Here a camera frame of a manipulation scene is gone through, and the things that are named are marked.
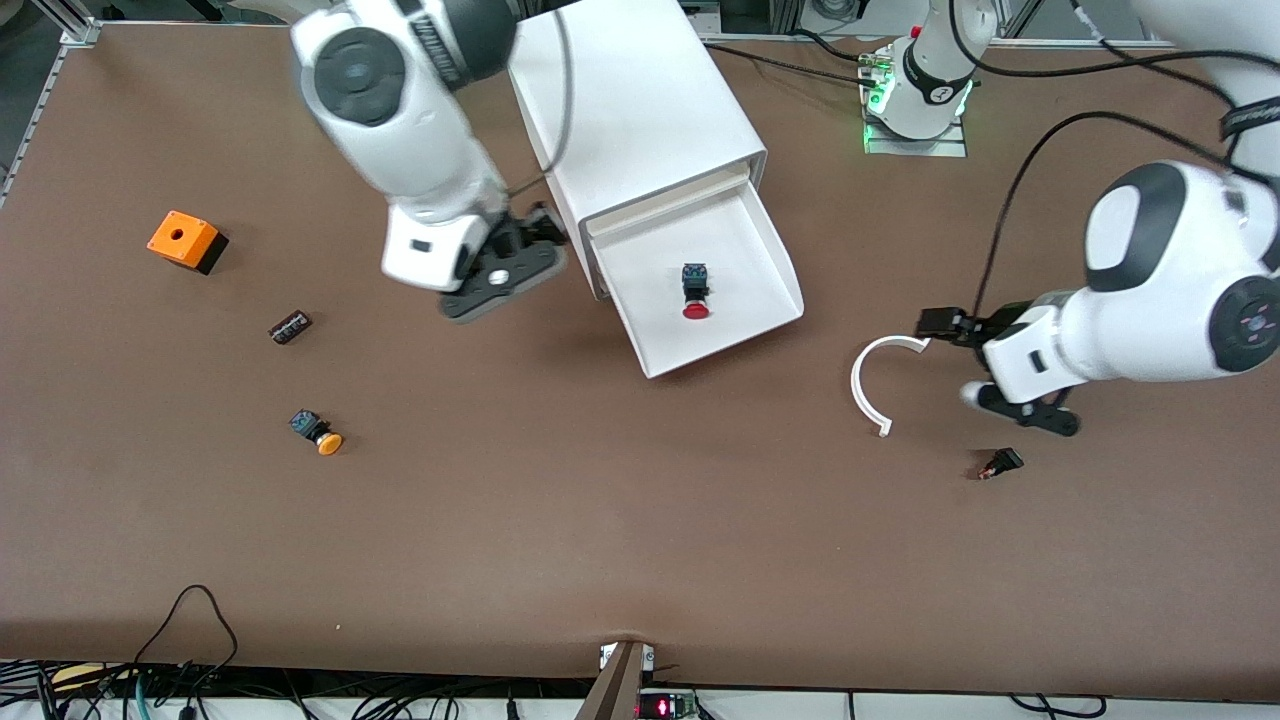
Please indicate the white drawer cabinet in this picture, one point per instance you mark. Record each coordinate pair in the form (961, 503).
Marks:
(640, 100)

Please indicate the small device with red display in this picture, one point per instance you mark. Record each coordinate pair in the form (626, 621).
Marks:
(665, 708)

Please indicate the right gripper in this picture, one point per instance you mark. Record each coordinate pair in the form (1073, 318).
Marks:
(519, 233)

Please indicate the dark cylindrical capacitor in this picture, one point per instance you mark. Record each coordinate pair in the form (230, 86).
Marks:
(290, 328)

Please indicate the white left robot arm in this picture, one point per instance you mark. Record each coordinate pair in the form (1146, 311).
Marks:
(1150, 280)

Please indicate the white plastic drawer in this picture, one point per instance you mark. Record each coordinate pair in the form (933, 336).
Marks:
(645, 300)

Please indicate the aluminium frame profile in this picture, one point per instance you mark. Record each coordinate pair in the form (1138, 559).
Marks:
(75, 25)

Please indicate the orange box with black base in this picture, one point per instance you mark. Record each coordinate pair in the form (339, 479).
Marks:
(185, 240)

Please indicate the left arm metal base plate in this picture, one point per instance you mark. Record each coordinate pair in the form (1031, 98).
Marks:
(920, 147)

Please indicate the small black switch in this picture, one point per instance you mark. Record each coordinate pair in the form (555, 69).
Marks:
(1005, 460)

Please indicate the red mushroom push button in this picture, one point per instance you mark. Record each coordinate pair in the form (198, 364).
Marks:
(696, 290)

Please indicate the orange mushroom push button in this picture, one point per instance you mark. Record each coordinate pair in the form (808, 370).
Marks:
(325, 440)

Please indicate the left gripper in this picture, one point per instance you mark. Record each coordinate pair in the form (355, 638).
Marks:
(978, 328)

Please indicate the brown camera post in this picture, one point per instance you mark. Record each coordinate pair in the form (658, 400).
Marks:
(615, 690)

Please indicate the white curved plastic piece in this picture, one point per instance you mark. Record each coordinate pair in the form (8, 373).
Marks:
(858, 385)

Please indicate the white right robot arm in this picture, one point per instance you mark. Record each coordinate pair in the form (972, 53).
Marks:
(400, 120)

